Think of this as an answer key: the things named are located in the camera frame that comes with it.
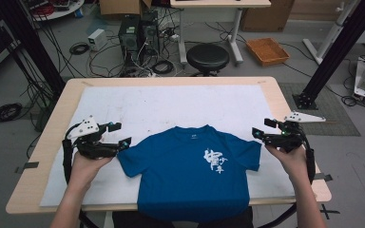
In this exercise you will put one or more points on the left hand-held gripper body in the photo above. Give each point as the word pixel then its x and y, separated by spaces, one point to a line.
pixel 88 148

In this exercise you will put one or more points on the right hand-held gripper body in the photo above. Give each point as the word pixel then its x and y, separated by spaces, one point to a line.
pixel 286 139

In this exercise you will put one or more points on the blue printed t-shirt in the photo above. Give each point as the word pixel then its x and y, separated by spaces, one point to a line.
pixel 183 183

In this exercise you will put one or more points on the person's left hand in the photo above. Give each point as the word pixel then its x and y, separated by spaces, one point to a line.
pixel 84 171

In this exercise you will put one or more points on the person's right hand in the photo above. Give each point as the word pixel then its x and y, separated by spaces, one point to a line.
pixel 294 164

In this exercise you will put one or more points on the white table mat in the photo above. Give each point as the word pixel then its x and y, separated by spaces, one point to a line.
pixel 158 104

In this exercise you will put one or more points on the grey tape strip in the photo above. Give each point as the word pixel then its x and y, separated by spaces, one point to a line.
pixel 28 166
pixel 324 177

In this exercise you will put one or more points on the grey floor mat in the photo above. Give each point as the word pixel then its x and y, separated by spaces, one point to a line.
pixel 332 107

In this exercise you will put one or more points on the light wooden table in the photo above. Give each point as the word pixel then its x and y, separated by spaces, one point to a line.
pixel 34 186

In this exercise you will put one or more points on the orange shallow tray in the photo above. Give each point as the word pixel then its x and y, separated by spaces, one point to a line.
pixel 267 50

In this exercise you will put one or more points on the white table leg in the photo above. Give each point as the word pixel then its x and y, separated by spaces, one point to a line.
pixel 108 220

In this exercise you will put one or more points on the person's dark trousers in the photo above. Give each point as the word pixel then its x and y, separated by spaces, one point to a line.
pixel 126 221

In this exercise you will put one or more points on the black cross tape mark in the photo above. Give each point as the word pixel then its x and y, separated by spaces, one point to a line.
pixel 328 211

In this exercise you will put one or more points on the black computer tower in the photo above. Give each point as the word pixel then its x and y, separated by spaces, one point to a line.
pixel 150 31
pixel 129 38

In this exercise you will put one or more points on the white power supply box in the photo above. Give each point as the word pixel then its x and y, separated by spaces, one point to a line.
pixel 97 38

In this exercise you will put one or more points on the black round stool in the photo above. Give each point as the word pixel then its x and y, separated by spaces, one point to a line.
pixel 207 57

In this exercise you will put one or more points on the white metal stand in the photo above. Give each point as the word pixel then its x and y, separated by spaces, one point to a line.
pixel 329 34

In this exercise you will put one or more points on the large closed cardboard box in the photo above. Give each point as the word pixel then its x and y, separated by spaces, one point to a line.
pixel 266 15

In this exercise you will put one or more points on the white-legged wooden desk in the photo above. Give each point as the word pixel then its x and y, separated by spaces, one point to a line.
pixel 221 3

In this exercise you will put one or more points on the round white table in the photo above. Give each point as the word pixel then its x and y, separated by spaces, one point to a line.
pixel 57 9

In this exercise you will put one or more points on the black metal frame post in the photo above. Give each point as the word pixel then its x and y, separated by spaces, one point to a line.
pixel 31 41
pixel 339 50

